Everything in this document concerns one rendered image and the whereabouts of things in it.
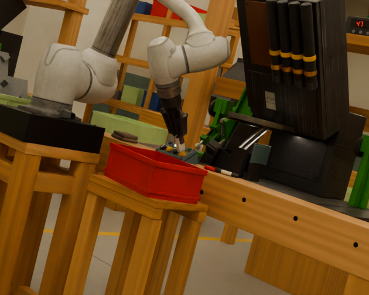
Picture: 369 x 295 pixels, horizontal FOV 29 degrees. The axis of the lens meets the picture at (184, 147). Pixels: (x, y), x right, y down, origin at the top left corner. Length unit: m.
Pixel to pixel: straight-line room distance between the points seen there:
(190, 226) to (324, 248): 0.47
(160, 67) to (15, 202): 0.70
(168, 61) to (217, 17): 1.05
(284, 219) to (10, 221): 0.96
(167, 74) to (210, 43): 0.18
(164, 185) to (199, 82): 1.23
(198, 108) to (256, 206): 1.14
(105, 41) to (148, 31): 8.87
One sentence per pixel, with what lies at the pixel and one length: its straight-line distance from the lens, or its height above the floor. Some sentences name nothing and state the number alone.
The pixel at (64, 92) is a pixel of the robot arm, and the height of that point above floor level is 1.04.
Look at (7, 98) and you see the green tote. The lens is 3.10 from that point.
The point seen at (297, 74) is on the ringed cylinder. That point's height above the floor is 1.31.
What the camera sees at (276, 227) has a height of 0.80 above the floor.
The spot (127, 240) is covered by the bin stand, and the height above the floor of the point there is 0.58.
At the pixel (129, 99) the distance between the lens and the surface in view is 9.38.
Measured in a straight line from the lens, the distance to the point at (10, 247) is 2.64.
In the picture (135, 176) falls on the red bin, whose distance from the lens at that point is 2.37.
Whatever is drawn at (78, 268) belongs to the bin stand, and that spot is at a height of 0.47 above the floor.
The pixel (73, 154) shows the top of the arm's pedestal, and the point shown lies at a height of 0.84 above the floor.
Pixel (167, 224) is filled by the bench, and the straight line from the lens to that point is 3.53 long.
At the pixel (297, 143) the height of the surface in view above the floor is 1.07.
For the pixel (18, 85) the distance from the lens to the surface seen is 3.42.
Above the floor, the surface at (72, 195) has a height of 0.68.
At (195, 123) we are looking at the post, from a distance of 3.48.
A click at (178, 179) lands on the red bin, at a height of 0.87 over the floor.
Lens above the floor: 1.15
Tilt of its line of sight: 4 degrees down
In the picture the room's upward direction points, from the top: 14 degrees clockwise
